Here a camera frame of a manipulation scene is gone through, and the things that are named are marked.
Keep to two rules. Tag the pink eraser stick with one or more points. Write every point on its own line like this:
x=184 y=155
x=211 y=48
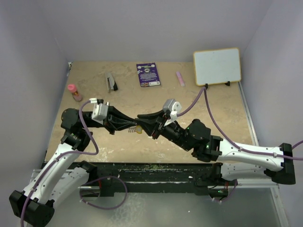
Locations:
x=180 y=78

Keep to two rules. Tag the pink capped small bottle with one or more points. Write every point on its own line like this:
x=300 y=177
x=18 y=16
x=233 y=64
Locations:
x=74 y=92

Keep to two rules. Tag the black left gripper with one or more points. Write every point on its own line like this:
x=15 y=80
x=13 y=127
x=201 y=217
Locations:
x=116 y=120

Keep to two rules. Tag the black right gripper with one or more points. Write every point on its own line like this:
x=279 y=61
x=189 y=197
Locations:
x=149 y=126

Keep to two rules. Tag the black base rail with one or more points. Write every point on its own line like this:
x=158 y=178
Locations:
x=106 y=179

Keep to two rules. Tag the key with yellow tag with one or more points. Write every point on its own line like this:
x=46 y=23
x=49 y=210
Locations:
x=139 y=130

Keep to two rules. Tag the grey black stapler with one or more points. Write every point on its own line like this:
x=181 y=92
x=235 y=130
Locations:
x=111 y=83

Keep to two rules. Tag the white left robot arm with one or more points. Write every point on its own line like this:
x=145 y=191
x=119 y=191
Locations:
x=36 y=203

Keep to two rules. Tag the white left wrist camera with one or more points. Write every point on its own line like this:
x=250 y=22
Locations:
x=100 y=109

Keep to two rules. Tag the purple printed card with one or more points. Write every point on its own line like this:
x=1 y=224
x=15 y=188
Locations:
x=148 y=74

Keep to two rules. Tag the small whiteboard on stand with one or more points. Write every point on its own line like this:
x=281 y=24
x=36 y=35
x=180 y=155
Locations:
x=217 y=66

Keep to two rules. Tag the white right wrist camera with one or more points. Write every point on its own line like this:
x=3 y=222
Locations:
x=172 y=108

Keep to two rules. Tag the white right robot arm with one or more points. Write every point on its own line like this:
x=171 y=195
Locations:
x=273 y=162

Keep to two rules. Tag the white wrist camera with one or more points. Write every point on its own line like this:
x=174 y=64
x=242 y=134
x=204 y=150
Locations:
x=172 y=108
x=100 y=109

